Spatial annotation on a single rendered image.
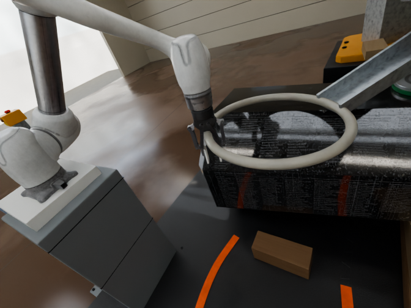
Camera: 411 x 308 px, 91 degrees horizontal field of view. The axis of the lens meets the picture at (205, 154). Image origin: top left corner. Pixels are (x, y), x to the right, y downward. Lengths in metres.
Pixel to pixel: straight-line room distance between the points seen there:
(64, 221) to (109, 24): 0.72
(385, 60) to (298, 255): 0.94
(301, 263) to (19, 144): 1.34
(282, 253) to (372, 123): 0.76
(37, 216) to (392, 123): 1.36
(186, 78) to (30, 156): 0.69
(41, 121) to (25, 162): 0.19
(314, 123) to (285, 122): 0.12
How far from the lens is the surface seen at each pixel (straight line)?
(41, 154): 1.05
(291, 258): 1.28
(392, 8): 1.76
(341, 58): 1.69
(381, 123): 1.00
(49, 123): 1.11
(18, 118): 2.03
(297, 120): 1.01
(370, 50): 1.56
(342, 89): 0.96
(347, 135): 0.68
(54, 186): 1.07
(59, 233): 1.01
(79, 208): 1.01
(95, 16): 0.73
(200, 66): 0.62
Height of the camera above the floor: 1.29
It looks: 35 degrees down
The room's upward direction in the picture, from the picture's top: 20 degrees counter-clockwise
